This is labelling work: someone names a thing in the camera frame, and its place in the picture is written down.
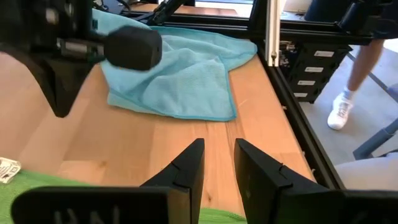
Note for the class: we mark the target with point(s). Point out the green microfiber towel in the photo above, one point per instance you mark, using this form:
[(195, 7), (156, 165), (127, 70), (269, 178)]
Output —
[(46, 181)]

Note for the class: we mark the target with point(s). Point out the black labelled electronics box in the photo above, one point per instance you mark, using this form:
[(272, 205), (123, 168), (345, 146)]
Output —
[(335, 71)]

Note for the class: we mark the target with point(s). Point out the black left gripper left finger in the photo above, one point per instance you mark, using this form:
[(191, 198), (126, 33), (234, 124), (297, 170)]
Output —
[(124, 205)]

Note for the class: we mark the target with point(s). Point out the grey seat cushion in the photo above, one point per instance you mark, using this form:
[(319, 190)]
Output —
[(370, 174)]

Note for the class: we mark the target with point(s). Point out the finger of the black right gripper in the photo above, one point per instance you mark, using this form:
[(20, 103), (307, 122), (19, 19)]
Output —
[(65, 87)]

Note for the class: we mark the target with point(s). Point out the large teal microfiber towel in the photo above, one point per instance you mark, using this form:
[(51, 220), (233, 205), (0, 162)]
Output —
[(192, 81)]

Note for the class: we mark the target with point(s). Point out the grey chair leg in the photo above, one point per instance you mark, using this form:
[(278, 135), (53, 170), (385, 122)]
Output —
[(376, 140)]

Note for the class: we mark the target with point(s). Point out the silver aluminium post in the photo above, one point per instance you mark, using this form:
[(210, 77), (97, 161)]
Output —
[(273, 31)]

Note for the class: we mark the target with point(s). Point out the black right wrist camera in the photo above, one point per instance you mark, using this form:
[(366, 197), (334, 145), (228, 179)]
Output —
[(133, 48)]

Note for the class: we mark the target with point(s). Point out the person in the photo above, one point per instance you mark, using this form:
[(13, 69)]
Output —
[(365, 62)]

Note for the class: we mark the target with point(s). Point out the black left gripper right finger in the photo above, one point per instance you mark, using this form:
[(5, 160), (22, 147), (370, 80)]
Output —
[(280, 202)]

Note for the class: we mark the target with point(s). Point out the black aluminium table frame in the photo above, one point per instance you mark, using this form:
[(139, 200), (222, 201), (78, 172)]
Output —
[(299, 119)]

